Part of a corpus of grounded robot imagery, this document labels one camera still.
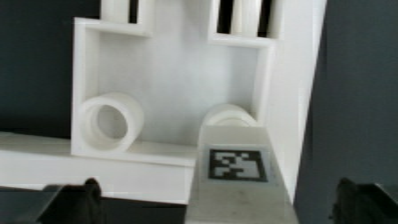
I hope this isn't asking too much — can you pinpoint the white chair seat piece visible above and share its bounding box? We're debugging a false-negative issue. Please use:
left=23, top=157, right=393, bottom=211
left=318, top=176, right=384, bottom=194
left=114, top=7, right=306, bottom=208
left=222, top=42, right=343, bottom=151
left=70, top=0, right=329, bottom=201

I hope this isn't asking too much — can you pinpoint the white front fence rail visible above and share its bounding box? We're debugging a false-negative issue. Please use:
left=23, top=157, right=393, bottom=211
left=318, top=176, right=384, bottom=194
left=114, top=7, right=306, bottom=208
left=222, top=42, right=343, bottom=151
left=0, top=132, right=197, bottom=204

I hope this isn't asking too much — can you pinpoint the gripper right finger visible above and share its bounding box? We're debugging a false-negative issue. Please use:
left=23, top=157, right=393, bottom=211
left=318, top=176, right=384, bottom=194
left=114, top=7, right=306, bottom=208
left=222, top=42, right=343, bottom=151
left=331, top=178, right=398, bottom=224

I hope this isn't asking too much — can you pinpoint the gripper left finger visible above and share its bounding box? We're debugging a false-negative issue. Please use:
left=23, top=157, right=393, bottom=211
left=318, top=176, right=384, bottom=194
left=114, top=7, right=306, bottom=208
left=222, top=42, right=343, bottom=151
left=0, top=178, right=105, bottom=224

